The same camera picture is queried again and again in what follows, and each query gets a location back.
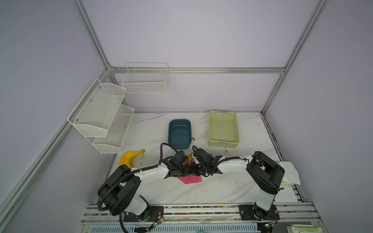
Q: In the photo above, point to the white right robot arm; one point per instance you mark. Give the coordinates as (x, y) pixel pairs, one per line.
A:
(266, 173)

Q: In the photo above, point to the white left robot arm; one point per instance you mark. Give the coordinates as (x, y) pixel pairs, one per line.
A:
(117, 193)

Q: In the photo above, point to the white mesh shelf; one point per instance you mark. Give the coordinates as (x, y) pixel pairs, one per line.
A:
(96, 115)
(117, 132)

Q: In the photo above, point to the yellow banana bunch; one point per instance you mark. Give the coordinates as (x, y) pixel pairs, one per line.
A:
(128, 158)

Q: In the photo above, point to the white mesh lower shelf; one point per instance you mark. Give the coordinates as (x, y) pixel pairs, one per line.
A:
(117, 132)

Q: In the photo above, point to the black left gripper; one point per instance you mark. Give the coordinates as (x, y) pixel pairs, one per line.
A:
(186, 171)

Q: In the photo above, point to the dark teal plastic bin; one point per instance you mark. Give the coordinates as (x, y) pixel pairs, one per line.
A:
(180, 134)

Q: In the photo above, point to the aluminium frame post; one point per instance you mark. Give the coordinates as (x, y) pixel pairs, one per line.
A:
(310, 25)

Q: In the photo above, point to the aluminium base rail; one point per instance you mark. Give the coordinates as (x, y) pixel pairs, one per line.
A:
(207, 218)

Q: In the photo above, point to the white wire wall basket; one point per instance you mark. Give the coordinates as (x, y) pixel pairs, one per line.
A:
(146, 78)

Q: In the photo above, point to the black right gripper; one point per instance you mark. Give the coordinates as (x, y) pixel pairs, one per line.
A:
(192, 170)

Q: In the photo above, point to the pink paper napkin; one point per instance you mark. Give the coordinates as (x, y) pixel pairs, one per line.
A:
(190, 179)

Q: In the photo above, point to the light green perforated basket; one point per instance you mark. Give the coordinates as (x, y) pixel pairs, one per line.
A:
(223, 129)

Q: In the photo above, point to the colourful tissue pack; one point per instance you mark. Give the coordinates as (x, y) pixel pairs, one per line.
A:
(291, 175)

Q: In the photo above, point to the white mesh upper shelf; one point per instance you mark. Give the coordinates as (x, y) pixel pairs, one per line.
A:
(96, 115)

